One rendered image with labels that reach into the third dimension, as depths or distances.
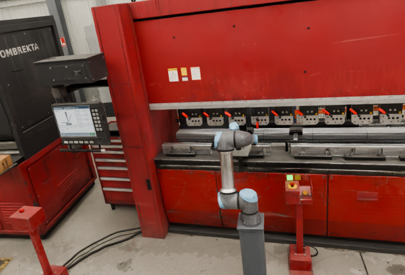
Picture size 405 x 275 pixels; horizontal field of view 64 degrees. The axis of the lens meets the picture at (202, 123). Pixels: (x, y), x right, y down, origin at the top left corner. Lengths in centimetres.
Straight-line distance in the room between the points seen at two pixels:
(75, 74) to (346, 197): 241
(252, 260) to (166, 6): 205
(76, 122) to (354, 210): 243
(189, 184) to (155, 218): 53
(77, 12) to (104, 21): 518
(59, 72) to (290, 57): 181
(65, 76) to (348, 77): 218
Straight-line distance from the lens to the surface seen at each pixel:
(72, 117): 285
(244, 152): 279
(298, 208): 283
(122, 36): 283
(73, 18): 812
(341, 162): 291
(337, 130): 323
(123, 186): 391
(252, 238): 238
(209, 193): 319
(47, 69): 287
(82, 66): 266
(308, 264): 310
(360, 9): 268
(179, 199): 334
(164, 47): 291
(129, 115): 300
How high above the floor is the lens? 223
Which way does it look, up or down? 20 degrees down
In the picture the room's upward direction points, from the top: 7 degrees counter-clockwise
